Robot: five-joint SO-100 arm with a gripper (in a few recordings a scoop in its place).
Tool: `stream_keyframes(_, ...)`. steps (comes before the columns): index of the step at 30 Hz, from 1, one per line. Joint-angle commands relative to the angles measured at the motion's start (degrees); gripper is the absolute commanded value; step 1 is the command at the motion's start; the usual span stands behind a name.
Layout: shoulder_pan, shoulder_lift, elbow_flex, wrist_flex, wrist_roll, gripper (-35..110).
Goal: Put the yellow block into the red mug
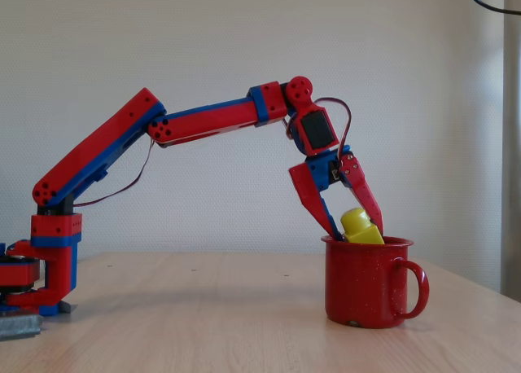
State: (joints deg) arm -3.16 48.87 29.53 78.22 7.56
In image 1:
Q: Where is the yellow-green toy block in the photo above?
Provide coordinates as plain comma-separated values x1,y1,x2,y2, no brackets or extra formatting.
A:
339,207,386,245

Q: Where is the red speckled enamel mug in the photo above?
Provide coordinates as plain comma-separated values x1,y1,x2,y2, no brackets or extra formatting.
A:
320,235,431,330

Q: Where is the servo wire at wrist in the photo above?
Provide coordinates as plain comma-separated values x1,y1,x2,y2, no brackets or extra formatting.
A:
313,97,353,156

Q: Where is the servo wire at upper arm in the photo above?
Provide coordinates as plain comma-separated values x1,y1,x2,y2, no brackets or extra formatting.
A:
72,138,155,208

